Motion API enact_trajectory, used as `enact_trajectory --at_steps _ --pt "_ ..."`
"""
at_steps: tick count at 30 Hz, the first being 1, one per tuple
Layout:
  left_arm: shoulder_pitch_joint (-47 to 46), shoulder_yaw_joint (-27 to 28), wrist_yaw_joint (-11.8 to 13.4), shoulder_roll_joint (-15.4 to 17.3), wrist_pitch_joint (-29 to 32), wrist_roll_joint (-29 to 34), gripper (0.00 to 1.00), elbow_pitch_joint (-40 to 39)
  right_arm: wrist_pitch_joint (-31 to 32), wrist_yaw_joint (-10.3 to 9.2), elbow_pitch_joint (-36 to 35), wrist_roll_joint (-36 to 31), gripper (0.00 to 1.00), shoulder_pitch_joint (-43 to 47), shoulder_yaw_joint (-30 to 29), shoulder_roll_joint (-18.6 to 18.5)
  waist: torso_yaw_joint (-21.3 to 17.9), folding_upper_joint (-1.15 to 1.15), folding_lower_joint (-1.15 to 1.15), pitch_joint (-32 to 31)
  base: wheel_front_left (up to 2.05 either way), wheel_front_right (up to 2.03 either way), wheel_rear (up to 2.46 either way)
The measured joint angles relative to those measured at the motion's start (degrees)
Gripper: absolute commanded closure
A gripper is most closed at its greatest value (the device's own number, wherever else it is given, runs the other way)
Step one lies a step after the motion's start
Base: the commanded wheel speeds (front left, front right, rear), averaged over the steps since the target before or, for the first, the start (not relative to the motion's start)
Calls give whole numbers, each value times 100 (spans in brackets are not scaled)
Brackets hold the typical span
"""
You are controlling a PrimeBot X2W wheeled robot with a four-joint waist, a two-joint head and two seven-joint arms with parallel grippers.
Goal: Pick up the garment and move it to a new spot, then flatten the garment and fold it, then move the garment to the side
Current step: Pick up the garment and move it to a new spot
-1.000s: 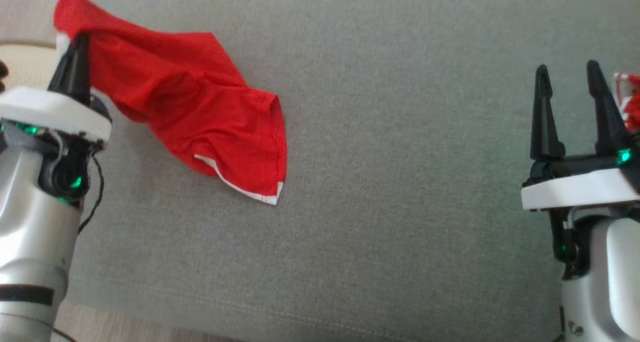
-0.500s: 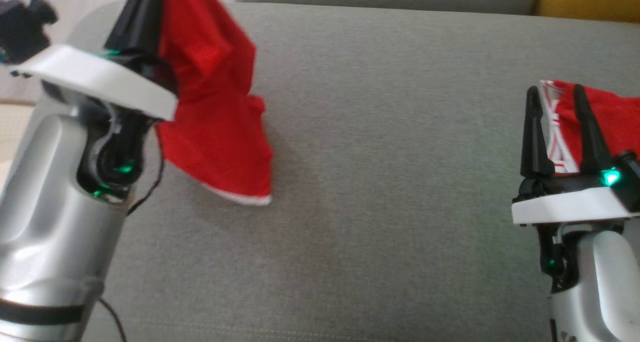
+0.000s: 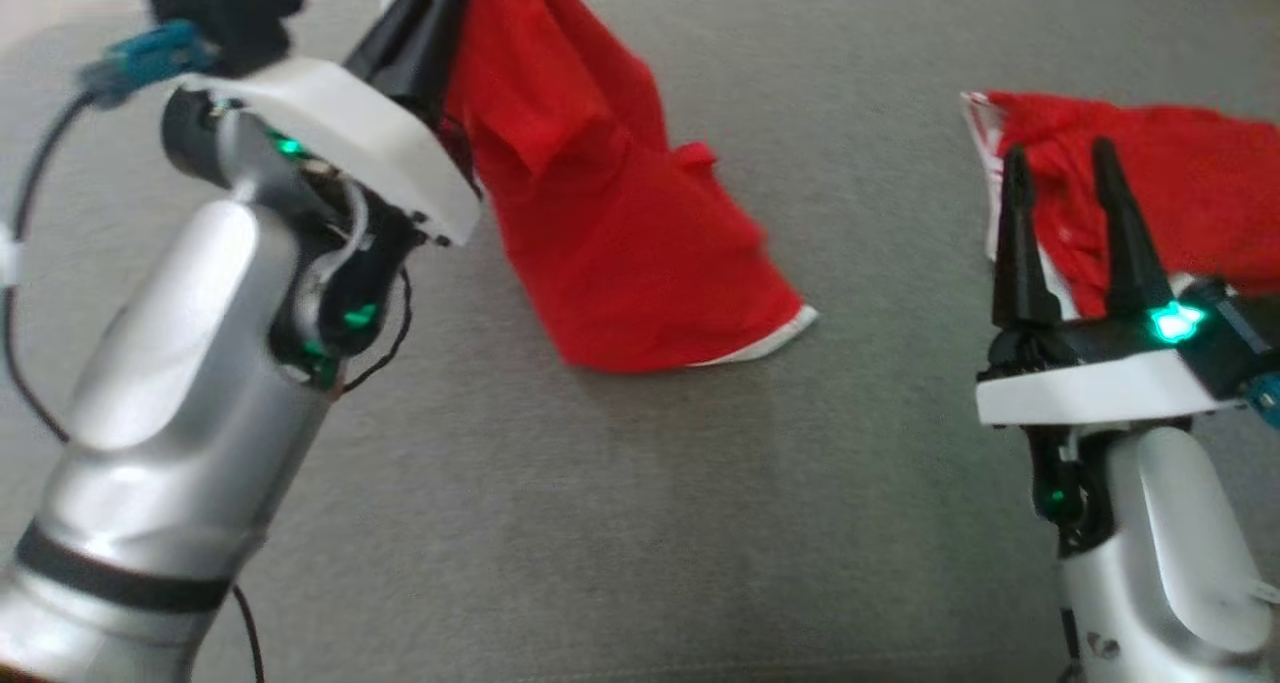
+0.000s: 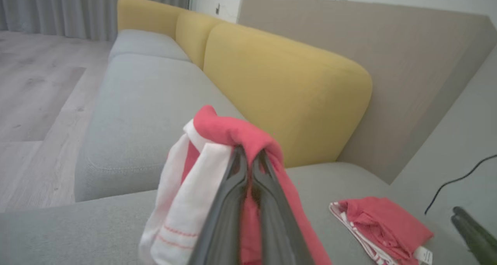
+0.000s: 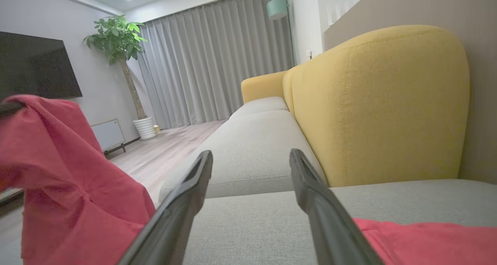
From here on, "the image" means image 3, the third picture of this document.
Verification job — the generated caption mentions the red basketball jersey white sleeves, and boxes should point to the red basketball jersey white sleeves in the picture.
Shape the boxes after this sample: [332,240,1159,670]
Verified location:
[960,91,1280,320]

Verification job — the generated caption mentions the red shorts with white trim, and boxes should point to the red shorts with white trim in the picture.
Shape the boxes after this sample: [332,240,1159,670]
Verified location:
[440,0,819,374]

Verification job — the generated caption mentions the right camera cable blue plug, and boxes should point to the right camera cable blue plug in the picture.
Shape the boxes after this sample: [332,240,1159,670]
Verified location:
[1245,373,1280,430]

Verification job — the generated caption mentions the camera cable blue plug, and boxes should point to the camera cable blue plug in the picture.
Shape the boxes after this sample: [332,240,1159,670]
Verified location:
[0,21,216,444]
[1245,373,1280,430]

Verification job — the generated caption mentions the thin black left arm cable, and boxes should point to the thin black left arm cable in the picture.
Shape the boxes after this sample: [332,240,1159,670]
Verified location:
[335,268,413,396]

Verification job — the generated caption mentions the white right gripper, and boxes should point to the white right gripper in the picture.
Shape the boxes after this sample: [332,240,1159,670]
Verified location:
[975,138,1233,426]

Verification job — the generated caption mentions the left camera cable blue plug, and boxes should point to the left camera cable blue plug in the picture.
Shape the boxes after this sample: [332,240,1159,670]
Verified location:
[0,21,216,444]

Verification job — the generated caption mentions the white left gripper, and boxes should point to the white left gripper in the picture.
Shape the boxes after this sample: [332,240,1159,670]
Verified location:
[185,0,486,249]

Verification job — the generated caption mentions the grey fabric sofa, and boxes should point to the grey fabric sofa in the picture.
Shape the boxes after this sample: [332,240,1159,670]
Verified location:
[0,0,1280,683]

